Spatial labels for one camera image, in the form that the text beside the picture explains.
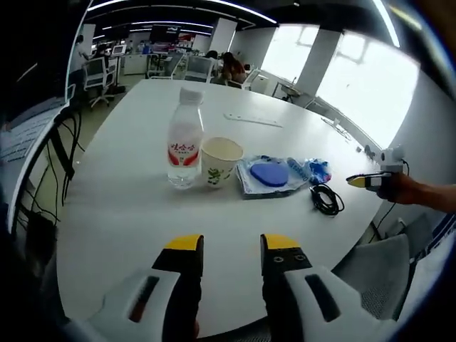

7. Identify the clear bag with blue pad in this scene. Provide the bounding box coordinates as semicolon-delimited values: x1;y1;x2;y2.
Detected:
236;153;299;200

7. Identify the white power strip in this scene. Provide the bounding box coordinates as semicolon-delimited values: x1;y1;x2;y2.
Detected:
223;112;284;128

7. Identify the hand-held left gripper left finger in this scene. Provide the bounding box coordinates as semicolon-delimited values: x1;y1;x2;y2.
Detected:
63;233;206;342

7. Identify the white mesh office chair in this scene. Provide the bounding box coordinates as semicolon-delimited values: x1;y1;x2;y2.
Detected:
82;58;115;108
145;53;183;80
184;56;215;83
227;68;261;90

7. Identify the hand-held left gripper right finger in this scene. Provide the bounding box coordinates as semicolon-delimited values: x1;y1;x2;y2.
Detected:
259;233;402;342

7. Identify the black cable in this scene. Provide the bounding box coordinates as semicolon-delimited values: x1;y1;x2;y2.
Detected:
308;183;346;217

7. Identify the person's white shirt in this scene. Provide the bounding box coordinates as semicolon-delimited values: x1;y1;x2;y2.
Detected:
402;209;453;321

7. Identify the silver laptop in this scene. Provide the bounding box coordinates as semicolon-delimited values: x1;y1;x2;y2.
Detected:
0;6;88;165

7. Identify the dark wall display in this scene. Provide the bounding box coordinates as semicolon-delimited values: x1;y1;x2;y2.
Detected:
150;24;180;43

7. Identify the person's right hand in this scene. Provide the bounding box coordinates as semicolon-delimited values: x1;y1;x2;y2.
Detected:
376;172;417;204

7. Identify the grey mesh office chair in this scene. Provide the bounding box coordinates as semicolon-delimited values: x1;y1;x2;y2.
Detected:
331;233;420;321

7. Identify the large bright window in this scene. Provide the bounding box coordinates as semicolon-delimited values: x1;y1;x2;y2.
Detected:
315;30;422;144
261;24;321;93

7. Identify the clear plastic water bottle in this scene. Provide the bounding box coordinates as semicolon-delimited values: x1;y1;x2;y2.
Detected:
166;86;204;190

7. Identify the blue tissue pack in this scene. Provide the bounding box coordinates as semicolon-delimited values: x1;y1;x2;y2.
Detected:
286;155;334;186

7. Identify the white paper cup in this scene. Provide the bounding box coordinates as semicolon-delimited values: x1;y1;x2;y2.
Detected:
200;137;244;189

